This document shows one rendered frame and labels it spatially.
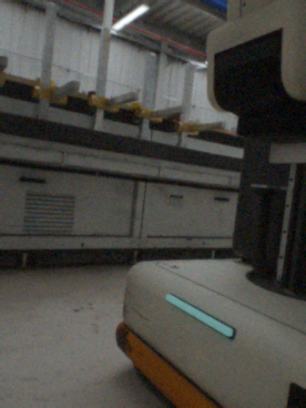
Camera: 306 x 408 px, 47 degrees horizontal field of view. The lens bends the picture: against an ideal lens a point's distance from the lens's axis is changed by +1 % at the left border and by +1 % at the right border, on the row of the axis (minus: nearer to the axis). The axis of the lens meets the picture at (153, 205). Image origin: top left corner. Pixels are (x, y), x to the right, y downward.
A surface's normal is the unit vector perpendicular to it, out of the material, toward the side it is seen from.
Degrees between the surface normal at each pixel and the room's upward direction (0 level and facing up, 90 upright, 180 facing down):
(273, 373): 90
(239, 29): 98
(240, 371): 90
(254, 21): 98
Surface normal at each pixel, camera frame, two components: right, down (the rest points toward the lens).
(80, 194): 0.55, 0.11
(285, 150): -0.84, -0.06
